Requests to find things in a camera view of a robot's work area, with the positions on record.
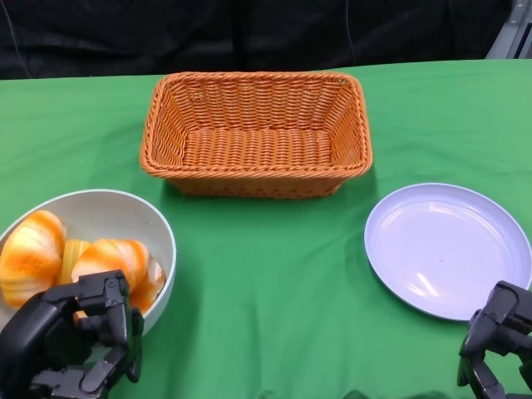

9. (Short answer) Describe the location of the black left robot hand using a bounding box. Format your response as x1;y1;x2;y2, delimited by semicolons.
0;268;145;399

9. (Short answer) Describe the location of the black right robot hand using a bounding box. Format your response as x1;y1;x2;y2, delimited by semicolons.
456;280;532;399

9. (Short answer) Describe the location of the ring-shaped orange toy bread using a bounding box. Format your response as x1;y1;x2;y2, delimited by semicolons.
0;209;68;309

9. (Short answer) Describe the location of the striped crescent toy bread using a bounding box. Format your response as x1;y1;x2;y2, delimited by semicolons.
71;238;166;313

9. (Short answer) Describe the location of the pale grey-green bowl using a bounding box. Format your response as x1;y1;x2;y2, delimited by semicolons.
0;190;178;338

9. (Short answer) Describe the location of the yellow toy cake slice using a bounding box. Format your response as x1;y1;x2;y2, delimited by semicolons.
57;239;91;285

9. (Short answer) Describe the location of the lilac plate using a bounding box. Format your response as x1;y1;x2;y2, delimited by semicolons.
363;183;532;323

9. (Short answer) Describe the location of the orange wicker basket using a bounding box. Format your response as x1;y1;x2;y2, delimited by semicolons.
139;71;372;199

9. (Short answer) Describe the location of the green tablecloth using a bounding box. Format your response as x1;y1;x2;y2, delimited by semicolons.
0;57;532;399

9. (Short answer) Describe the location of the black backdrop curtain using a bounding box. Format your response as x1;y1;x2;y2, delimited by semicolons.
0;0;513;80

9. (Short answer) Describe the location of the grey aluminium frame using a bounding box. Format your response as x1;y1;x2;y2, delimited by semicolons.
484;0;532;61

